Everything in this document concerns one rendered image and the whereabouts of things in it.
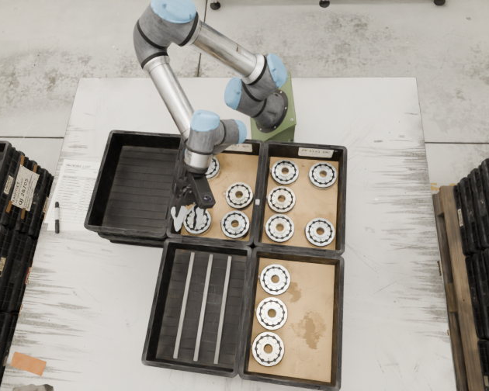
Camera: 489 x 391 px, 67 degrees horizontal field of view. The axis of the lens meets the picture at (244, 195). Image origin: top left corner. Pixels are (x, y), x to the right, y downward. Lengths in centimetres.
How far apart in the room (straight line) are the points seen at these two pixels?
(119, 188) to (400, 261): 111
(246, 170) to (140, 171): 42
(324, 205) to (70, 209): 106
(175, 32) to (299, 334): 102
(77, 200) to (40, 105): 146
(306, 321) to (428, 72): 207
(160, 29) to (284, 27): 190
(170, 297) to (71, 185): 71
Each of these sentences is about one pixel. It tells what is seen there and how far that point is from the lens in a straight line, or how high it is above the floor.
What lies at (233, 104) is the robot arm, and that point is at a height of 95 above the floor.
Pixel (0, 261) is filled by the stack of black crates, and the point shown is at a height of 42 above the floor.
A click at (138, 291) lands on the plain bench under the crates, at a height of 70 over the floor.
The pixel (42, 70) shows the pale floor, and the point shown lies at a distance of 328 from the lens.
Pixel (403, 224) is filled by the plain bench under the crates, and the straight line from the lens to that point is 158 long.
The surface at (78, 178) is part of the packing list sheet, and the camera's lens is 178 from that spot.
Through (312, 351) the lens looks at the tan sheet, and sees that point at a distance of 132.
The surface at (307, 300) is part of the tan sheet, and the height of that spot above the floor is 83.
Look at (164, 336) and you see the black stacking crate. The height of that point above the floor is 83.
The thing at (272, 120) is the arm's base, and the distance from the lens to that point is 155.
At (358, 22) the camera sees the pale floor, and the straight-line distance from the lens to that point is 310.
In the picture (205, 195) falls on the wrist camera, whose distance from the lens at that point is 103.
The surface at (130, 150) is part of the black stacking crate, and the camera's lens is 159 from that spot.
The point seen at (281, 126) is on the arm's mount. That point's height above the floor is 82.
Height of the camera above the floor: 214
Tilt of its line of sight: 69 degrees down
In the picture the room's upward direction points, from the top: 12 degrees counter-clockwise
